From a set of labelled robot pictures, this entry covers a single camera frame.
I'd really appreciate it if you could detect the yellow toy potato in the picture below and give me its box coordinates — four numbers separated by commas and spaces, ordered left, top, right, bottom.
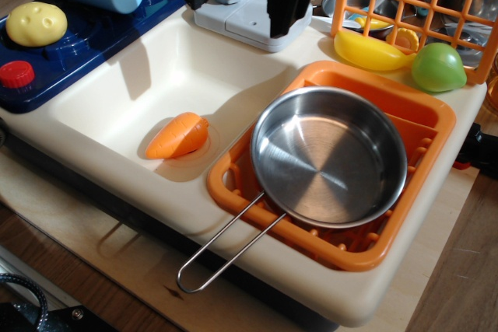
5, 2, 68, 47

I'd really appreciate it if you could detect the black clamp with red tip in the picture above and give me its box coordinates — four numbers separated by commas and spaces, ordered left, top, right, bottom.
453, 123, 497, 179

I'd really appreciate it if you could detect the cream toy sink unit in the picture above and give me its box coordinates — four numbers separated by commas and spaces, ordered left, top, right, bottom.
1, 9, 486, 327

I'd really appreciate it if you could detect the dark blue toy stove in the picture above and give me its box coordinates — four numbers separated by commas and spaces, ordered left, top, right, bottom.
1, 0, 184, 114

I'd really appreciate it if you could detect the red stove knob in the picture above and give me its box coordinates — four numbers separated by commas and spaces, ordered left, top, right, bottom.
0, 61, 35, 89

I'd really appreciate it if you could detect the yellow toy banana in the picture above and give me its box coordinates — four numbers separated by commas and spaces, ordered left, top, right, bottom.
334, 30, 416, 72

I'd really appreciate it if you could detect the grey toy faucet base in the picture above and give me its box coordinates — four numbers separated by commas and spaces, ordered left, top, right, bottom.
194, 0, 312, 52

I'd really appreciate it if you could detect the orange toy carrot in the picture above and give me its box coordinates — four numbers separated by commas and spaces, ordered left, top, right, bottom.
145, 112, 209, 159

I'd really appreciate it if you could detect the orange plastic drying rack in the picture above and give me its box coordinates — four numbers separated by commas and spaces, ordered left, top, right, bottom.
207, 61, 456, 271

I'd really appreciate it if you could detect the orange plastic grid wall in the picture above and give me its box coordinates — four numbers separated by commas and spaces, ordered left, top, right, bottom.
331, 0, 497, 84

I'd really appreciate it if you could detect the green toy pear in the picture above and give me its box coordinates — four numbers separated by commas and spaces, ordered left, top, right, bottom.
412, 43, 467, 93

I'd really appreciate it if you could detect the small steel bowl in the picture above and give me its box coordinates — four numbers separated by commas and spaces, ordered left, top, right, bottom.
321, 0, 398, 40

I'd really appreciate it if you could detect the black cable bottom left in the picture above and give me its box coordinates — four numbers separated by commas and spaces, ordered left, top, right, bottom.
0, 272, 55, 332

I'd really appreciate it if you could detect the stainless steel pan wire handle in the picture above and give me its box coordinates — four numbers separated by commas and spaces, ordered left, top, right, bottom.
177, 86, 409, 294

